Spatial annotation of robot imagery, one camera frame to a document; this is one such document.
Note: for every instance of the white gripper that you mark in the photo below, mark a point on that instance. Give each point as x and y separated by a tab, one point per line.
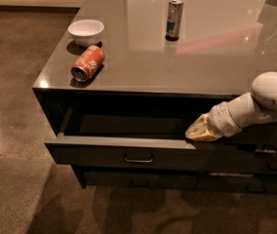
219	120

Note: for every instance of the drawer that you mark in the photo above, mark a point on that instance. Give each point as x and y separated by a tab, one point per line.
262	157
256	134
238	184
137	140
130	179

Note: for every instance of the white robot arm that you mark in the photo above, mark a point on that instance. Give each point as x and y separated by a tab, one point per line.
259	105

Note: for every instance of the dark drawer cabinet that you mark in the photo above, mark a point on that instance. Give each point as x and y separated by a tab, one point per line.
223	46

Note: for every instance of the silver blue energy drink can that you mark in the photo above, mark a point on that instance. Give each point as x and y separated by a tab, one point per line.
174	14

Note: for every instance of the orange soda can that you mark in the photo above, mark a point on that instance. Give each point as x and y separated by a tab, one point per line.
88	63

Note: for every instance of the white bowl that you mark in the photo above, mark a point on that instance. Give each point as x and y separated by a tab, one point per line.
86	32

